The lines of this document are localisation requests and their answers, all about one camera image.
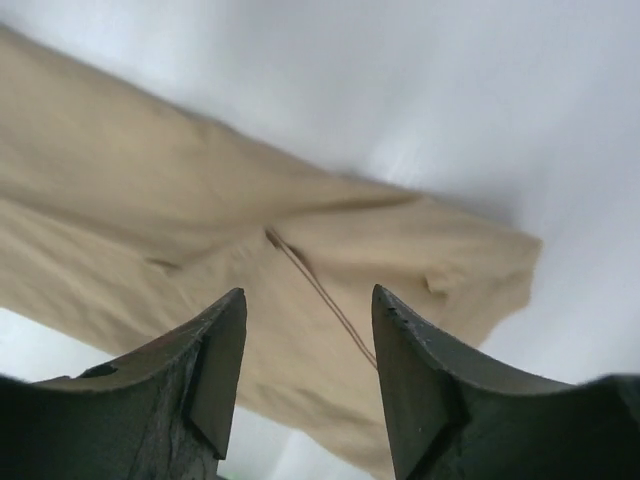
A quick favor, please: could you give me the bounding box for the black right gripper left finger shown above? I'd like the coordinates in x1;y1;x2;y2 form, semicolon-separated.
1;289;247;479

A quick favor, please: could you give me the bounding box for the beige t shirt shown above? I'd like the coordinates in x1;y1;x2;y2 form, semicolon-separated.
1;28;541;479

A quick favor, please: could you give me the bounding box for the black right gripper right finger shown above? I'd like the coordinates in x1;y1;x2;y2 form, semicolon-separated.
372;286;639;480

